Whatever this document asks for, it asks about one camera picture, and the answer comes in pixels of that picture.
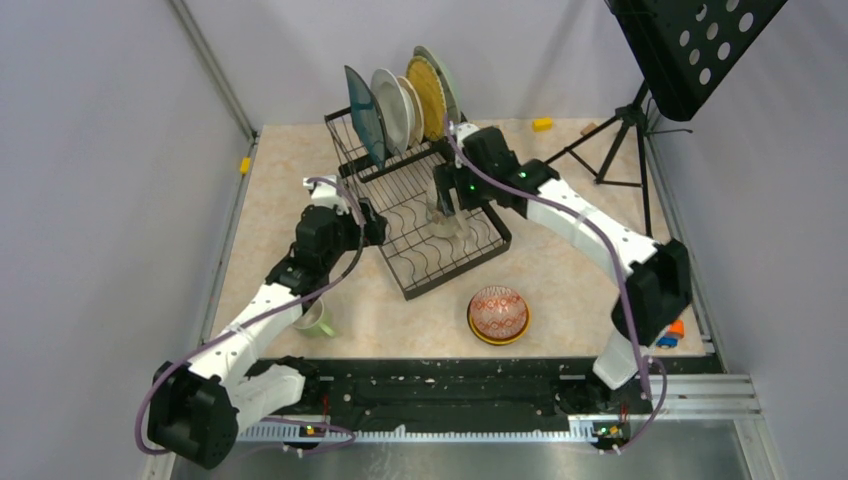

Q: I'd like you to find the black wire dish rack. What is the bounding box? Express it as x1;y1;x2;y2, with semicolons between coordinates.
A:
324;108;512;300

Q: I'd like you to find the light green flower plate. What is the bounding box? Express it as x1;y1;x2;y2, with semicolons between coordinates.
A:
413;45;463;123

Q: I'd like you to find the yellow bamboo pattern plate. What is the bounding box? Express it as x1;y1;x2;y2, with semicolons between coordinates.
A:
406;55;447;142

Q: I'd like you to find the cream floral plate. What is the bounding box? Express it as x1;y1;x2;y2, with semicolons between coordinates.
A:
397;76;424;148

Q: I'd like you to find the white plate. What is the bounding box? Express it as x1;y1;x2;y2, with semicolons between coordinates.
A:
370;68;414;155

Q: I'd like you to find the dark teal square plate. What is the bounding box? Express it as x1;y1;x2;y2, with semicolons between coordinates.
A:
344;65;388;170

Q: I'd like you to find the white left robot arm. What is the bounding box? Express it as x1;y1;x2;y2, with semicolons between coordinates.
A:
133;194;387;470

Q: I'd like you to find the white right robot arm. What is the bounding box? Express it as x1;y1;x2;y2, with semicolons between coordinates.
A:
434;120;693;412

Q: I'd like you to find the green white mug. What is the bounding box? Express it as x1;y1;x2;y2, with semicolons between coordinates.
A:
292;299;337;338

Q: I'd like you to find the yellow lego block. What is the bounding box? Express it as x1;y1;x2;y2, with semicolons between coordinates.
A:
531;117;554;132

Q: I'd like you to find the red patterned bowl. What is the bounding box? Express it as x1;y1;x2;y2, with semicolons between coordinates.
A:
467;285;531;339

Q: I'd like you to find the brown wooden block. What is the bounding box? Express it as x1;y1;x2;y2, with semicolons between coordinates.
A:
580;122;598;137

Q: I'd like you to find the yellow bowl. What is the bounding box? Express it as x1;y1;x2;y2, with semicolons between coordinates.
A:
467;317;532;346

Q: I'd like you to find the blue toy car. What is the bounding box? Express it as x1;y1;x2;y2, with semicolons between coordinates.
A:
656;335;680;349

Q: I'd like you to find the black music stand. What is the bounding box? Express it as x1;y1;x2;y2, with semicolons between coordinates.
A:
550;0;785;233

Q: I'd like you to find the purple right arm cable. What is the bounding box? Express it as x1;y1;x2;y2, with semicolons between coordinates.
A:
442;119;669;456

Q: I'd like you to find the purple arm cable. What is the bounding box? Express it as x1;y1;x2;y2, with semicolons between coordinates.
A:
442;119;669;456
135;176;369;458

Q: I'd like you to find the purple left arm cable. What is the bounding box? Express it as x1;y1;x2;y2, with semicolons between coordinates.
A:
135;176;369;458

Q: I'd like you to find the yellow block on rail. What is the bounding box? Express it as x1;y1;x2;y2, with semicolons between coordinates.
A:
239;157;251;175

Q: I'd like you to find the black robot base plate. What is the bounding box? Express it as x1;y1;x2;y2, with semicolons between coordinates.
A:
274;357;653;434

